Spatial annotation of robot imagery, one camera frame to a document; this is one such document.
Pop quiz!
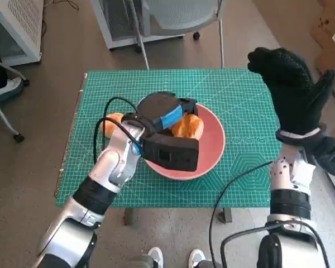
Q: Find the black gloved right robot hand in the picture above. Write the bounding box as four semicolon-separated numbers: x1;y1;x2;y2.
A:
247;46;335;135

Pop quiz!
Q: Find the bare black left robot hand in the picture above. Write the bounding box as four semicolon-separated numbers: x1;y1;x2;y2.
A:
136;90;199;137

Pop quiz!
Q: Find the long striped toy bread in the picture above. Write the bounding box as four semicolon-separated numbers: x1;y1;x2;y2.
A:
169;114;204;139

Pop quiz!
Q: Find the round toy bread bun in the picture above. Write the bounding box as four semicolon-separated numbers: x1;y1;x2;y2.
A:
100;112;123;138

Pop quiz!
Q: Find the pink bowl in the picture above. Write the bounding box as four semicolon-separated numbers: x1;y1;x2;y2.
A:
136;103;226;181

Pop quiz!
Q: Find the green cutting mat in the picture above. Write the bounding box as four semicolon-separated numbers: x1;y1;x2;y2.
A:
55;69;280;208

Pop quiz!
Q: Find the cardboard box with white label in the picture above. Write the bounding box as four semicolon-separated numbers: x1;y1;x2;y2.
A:
308;0;335;54

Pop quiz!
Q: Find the grey mesh chair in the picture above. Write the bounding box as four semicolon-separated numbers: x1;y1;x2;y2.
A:
128;0;227;70

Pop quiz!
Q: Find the white shoe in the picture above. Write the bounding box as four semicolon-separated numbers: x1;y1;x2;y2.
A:
147;247;164;268
189;249;206;268

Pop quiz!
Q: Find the large white perforated cabinet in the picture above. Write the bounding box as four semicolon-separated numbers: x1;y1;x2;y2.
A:
0;0;44;66

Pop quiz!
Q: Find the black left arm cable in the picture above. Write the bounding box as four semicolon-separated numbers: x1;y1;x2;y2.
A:
103;96;142;149
93;117;142;162

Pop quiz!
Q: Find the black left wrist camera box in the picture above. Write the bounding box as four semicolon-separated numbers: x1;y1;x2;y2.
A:
141;133;199;173

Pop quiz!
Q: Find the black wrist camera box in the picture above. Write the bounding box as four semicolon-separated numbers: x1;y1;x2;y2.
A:
141;133;199;173
307;135;335;178

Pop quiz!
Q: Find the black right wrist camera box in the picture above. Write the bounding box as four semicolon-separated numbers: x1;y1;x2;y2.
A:
307;135;335;178

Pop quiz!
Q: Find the long thin black cable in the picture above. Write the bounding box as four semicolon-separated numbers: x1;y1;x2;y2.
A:
208;161;274;268

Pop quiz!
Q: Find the thick black looped cable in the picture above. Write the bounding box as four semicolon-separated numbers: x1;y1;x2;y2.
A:
220;225;332;268

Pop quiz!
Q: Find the white frame wheeled chair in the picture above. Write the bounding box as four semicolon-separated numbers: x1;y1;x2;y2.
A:
0;55;31;142

